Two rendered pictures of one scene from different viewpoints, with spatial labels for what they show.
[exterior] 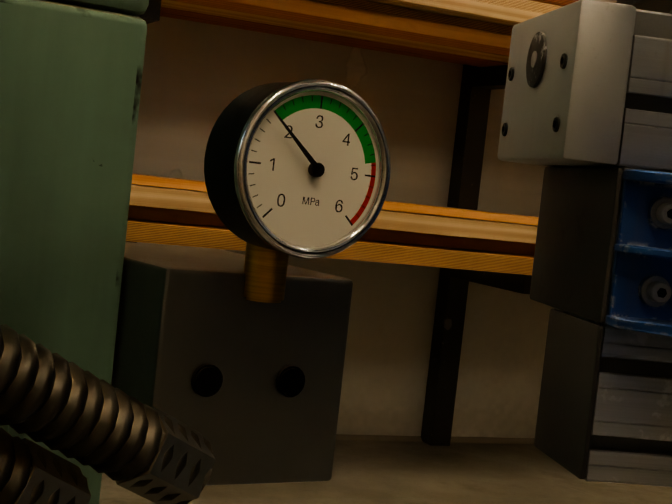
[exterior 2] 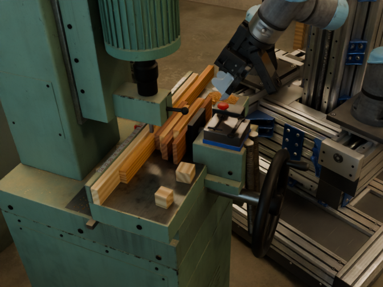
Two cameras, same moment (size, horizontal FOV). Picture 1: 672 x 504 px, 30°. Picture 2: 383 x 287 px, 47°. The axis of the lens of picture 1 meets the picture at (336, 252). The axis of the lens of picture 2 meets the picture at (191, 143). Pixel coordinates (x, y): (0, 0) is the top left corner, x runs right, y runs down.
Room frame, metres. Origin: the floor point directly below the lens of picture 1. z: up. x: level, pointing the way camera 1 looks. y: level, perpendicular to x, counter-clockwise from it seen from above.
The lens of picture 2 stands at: (-0.37, 0.80, 1.63)
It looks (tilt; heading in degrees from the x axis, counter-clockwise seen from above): 37 degrees down; 327
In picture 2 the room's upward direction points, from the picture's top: 2 degrees counter-clockwise
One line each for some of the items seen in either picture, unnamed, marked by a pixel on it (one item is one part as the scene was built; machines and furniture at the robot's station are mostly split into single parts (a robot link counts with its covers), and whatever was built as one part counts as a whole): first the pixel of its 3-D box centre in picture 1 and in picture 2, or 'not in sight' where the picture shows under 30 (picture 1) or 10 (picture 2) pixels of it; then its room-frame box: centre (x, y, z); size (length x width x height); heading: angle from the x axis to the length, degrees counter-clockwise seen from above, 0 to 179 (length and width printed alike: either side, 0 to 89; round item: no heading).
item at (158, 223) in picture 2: not in sight; (196, 153); (0.43, 0.25, 0.87); 0.61 x 0.30 x 0.06; 122
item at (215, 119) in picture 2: not in sight; (228, 124); (0.36, 0.20, 0.99); 0.13 x 0.11 x 0.06; 122
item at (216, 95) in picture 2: not in sight; (220, 97); (0.58, 0.05, 0.91); 0.10 x 0.07 x 0.02; 32
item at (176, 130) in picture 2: not in sight; (190, 124); (0.48, 0.24, 0.94); 0.17 x 0.02 x 0.07; 122
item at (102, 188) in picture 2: not in sight; (154, 128); (0.54, 0.32, 0.93); 0.60 x 0.02 x 0.05; 122
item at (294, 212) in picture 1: (288, 192); not in sight; (0.45, 0.02, 0.65); 0.06 x 0.04 x 0.08; 122
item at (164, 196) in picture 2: not in sight; (164, 197); (0.29, 0.44, 0.92); 0.03 x 0.03 x 0.04; 27
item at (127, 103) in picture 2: not in sight; (143, 105); (0.51, 0.36, 1.03); 0.14 x 0.07 x 0.09; 32
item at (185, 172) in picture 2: not in sight; (185, 172); (0.34, 0.35, 0.92); 0.04 x 0.04 x 0.03; 36
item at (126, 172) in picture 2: not in sight; (174, 114); (0.57, 0.23, 0.92); 0.60 x 0.02 x 0.04; 122
